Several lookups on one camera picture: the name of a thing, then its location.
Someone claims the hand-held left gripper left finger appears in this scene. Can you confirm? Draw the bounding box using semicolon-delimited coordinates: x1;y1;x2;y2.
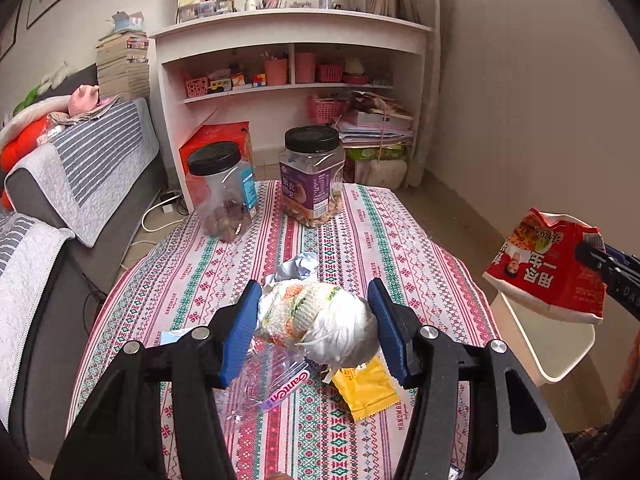
50;280;263;480

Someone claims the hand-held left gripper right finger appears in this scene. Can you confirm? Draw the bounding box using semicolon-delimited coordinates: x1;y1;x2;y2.
367;277;583;480

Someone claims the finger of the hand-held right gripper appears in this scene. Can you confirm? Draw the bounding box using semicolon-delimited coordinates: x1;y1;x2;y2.
574;239;640;322

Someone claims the red instant noodle packet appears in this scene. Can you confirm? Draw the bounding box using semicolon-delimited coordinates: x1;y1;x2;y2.
482;208;607;325

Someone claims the white plastic bag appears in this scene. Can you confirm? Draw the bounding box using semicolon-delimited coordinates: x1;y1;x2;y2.
255;281;380;373

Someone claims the white trash bin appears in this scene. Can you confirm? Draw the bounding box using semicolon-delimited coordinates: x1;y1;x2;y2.
490;287;597;386

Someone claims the clear plastic bag pink label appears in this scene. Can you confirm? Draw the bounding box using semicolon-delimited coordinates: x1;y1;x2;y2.
215;335;323;436

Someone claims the yellow sachet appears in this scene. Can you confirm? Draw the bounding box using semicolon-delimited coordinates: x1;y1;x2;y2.
331;357;401;422

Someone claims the light blue wrapper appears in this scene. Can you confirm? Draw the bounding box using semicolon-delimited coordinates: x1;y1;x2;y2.
159;329;195;347

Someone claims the crumpled silver foil wrapper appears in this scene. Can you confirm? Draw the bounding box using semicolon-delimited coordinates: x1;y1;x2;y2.
274;252;319;286

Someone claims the patterned tablecloth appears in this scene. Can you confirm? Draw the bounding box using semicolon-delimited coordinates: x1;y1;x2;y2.
67;180;501;480

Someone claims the clear jar blue label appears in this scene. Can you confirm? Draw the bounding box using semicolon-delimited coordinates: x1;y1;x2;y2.
186;141;259;244

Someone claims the white plastic sack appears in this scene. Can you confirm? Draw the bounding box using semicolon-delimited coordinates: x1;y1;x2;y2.
354;159;409;189

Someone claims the clear jar purple label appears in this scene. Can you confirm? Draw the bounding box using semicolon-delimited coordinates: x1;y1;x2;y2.
278;126;347;230

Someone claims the grey sofa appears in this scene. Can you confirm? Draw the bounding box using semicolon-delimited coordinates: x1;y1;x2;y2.
0;64;169;463

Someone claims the green wet wipes pack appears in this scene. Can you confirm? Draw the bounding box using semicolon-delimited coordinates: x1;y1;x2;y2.
346;144;408;163

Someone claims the red cardboard box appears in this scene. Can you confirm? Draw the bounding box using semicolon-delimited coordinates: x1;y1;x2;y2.
178;121;257;187

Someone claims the pile of papers and books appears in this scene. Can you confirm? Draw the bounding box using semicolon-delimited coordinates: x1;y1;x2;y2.
337;91;416;147

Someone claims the striped grey sofa cover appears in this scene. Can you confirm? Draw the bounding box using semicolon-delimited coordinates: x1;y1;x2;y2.
0;211;77;418
5;97;161;249

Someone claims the large pink plastic basket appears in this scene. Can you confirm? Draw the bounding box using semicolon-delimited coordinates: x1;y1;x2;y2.
306;95;349;125

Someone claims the beige curtain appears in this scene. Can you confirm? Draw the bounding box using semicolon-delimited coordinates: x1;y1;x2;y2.
392;0;449;188

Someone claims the pink cup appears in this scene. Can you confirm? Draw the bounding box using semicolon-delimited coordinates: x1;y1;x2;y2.
263;57;289;86
293;52;317;84

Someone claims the pink plush toy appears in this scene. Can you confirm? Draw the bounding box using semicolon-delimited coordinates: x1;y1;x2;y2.
67;85;102;117

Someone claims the stack of books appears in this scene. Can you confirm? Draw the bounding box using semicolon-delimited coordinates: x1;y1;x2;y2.
95;34;151;104

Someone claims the orange cloth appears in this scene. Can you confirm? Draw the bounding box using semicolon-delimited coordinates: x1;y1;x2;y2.
0;119;57;211

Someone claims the white bookshelf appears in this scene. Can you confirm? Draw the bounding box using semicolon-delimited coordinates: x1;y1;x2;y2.
149;10;434;213

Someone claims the tissue box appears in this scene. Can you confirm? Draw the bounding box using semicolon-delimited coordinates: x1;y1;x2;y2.
110;11;147;35

